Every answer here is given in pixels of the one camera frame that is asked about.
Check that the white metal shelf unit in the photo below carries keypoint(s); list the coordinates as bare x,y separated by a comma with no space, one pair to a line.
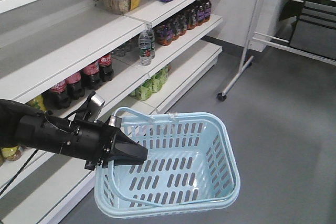
42,43

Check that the green can row right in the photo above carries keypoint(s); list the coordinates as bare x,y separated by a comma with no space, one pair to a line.
151,85

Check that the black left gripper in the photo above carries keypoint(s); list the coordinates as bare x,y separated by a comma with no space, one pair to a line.
98,143

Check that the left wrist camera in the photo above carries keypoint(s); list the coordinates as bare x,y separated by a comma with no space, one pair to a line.
91,108

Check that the light blue plastic basket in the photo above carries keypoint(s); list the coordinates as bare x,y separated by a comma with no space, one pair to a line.
190,167

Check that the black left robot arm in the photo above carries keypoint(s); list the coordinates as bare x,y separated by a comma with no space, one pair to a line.
30,127

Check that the clear water bottle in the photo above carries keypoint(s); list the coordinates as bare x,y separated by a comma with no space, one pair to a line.
146,45

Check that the plastic cola bottle red label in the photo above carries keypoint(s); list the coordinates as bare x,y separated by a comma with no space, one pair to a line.
58,96
106,68
91,76
74,87

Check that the white rolling rack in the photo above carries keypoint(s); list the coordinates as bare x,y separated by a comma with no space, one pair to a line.
263,32

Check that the dark wooden cabinet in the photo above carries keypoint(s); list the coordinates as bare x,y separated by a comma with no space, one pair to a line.
313,30

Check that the yellow label tea bottle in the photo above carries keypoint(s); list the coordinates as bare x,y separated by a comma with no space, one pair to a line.
37,102

